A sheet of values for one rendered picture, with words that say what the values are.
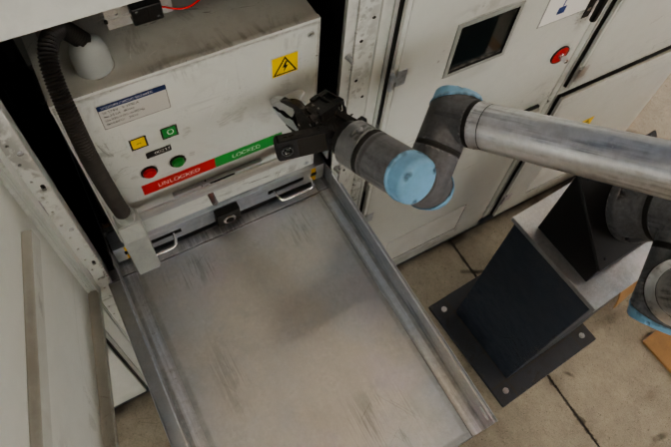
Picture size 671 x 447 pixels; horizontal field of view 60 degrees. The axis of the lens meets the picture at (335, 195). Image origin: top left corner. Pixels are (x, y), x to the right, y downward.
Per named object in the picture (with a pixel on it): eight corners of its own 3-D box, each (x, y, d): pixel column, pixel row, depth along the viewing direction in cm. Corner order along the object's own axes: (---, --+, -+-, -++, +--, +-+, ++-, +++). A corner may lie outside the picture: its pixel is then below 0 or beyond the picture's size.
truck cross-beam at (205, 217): (323, 176, 152) (324, 163, 147) (119, 262, 136) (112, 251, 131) (314, 162, 155) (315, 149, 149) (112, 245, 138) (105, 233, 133)
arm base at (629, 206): (653, 158, 149) (692, 162, 140) (660, 224, 155) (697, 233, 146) (600, 183, 143) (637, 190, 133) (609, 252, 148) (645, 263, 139)
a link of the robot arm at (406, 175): (418, 214, 103) (394, 202, 95) (367, 181, 110) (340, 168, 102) (446, 168, 102) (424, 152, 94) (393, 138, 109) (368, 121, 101)
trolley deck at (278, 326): (489, 425, 129) (498, 420, 124) (231, 592, 111) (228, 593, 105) (339, 194, 159) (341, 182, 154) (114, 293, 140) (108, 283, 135)
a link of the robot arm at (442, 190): (468, 165, 114) (444, 148, 103) (446, 221, 114) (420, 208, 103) (426, 152, 119) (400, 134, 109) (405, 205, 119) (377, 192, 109)
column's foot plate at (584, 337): (518, 250, 243) (520, 248, 241) (594, 339, 225) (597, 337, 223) (427, 307, 227) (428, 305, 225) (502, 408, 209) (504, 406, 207)
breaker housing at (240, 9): (314, 166, 148) (323, 16, 107) (122, 245, 133) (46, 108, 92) (232, 37, 170) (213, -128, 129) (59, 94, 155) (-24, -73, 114)
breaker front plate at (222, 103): (314, 170, 148) (322, 24, 107) (126, 248, 133) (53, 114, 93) (311, 166, 148) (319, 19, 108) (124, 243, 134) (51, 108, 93)
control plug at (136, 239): (162, 265, 127) (145, 227, 112) (140, 275, 125) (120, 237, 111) (149, 237, 130) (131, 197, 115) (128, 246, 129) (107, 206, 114)
